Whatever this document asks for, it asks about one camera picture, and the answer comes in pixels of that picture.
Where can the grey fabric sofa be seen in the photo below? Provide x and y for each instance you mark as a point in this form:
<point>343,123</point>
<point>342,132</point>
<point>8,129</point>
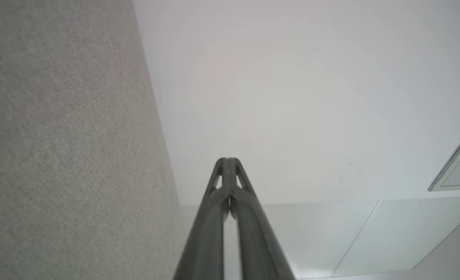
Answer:
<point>66,155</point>

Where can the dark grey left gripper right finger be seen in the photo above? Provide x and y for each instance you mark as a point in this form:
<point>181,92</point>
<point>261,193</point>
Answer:
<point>257,241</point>

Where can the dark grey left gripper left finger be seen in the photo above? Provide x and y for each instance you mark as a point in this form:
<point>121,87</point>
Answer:
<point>206,241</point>

